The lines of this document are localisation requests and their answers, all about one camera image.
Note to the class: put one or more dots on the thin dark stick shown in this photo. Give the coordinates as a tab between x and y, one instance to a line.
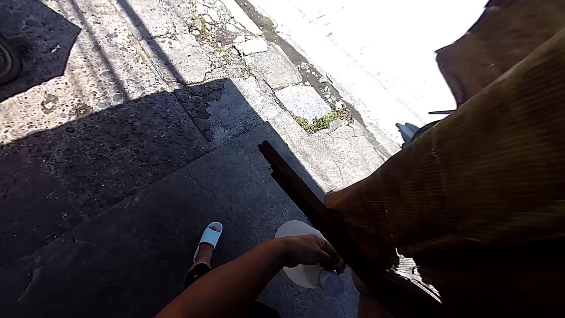
440	112

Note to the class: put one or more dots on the dark wooden beam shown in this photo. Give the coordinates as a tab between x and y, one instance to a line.
309	195

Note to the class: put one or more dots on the black wheel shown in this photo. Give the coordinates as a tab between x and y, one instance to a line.
14	66

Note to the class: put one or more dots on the person's legs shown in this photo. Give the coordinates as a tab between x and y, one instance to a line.
205	252

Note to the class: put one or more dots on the person's left forearm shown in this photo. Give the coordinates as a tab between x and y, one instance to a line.
238	277

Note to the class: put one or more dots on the blue-grey jagged object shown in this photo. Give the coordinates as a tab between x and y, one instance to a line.
407	131

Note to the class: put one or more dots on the person's left fingers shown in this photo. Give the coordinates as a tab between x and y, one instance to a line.
333	257

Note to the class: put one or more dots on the white round container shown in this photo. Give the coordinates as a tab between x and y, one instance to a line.
304	276

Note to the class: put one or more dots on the person's left hand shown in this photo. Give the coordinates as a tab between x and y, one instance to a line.
303	251

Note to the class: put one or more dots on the person's right forearm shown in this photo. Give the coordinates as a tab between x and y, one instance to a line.
372	308

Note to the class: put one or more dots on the translucent bluish cup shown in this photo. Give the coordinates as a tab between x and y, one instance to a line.
332	285

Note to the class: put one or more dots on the large brown cloth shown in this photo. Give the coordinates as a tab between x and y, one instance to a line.
490	159

